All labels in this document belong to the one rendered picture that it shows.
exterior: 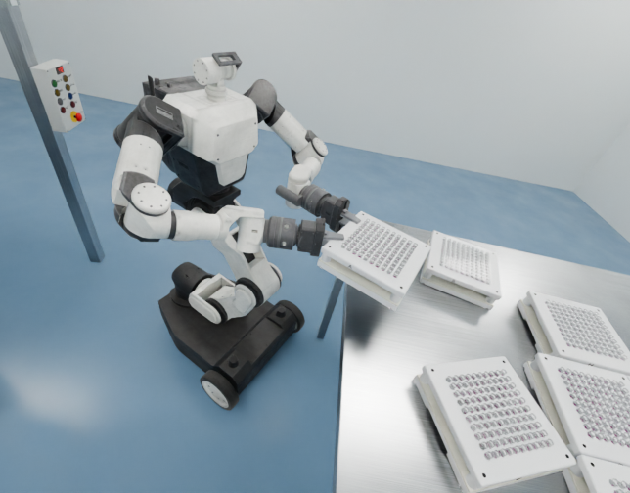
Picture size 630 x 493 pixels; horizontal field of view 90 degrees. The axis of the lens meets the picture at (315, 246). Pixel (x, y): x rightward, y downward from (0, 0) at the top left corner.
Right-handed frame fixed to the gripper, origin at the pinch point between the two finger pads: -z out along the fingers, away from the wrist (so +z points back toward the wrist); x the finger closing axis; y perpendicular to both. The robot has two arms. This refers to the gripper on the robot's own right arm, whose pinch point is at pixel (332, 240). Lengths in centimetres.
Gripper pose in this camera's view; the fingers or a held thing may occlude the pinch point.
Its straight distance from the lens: 89.4
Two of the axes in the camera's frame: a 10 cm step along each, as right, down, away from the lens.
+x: -1.6, 7.6, 6.3
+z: -9.9, -1.3, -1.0
